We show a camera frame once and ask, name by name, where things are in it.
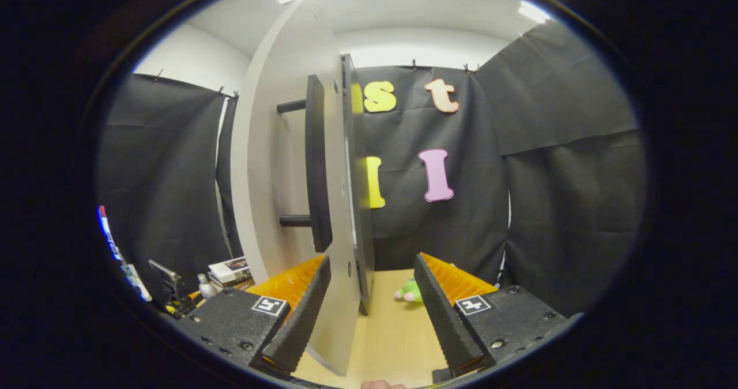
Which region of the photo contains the stack of books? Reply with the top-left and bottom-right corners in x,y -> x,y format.
208,256 -> 255,290

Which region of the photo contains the black backdrop cloth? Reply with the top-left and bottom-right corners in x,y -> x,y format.
95,20 -> 646,320

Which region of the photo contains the pink and green plush toy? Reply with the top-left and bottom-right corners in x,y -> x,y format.
394,278 -> 425,304

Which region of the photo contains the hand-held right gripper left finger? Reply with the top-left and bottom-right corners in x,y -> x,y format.
175,254 -> 333,378

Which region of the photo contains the beige cabinet door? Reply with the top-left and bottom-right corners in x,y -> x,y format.
229,0 -> 355,378

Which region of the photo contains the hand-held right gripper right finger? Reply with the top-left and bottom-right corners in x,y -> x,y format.
413,252 -> 570,384

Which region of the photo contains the computer monitor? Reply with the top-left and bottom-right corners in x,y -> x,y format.
97,205 -> 125,263

